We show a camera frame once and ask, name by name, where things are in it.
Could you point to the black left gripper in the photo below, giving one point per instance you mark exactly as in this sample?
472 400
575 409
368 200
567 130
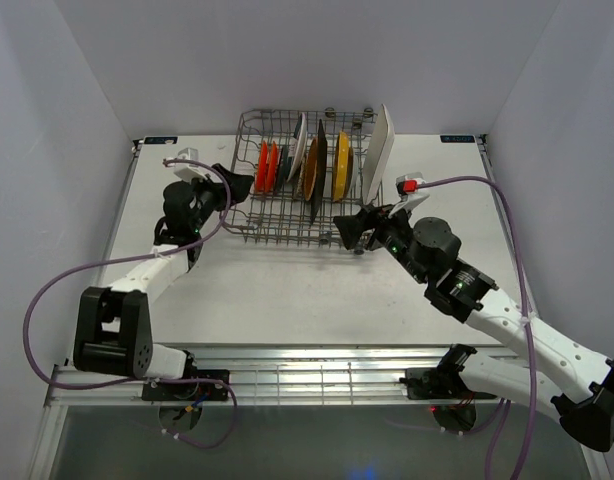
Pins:
239 185

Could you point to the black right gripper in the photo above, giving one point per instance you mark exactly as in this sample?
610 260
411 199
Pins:
352 227

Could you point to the orange round plate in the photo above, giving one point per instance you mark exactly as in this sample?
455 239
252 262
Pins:
260 178
271 168

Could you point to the yellow polka dot plate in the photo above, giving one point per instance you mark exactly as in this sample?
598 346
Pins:
342 171

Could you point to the dark teal round plate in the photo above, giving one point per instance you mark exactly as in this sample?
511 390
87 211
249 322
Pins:
283 169

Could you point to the speckled beige oval plate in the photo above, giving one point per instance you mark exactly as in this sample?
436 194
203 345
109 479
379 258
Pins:
298 187

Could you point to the white plate striped rim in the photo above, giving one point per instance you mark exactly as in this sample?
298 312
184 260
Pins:
296 146

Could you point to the woven bamboo round plate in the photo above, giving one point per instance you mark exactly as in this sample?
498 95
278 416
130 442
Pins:
310 168

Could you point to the white rectangular plate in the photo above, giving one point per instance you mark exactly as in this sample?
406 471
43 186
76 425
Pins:
377 156

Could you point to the green square glazed plate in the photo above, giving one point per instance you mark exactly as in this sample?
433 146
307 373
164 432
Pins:
321 165

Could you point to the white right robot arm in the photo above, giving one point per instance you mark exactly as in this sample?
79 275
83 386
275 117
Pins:
565 380

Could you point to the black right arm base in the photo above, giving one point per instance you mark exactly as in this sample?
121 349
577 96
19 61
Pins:
431 384

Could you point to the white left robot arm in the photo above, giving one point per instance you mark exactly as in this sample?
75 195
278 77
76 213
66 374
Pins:
114 334

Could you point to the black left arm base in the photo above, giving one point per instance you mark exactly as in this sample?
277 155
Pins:
189 392

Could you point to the black label back left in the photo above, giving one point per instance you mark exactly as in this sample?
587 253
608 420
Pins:
160 140

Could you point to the black xdof label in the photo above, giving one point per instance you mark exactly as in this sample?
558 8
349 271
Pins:
457 139

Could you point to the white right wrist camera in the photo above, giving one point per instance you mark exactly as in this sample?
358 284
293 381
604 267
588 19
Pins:
411 193

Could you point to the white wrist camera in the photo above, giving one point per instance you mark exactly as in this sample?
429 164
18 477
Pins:
411 193
185 165

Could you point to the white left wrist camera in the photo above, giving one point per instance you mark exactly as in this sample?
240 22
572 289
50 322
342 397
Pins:
185 165

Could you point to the grey wire dish rack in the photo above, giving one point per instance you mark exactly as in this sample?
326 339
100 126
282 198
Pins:
276 218

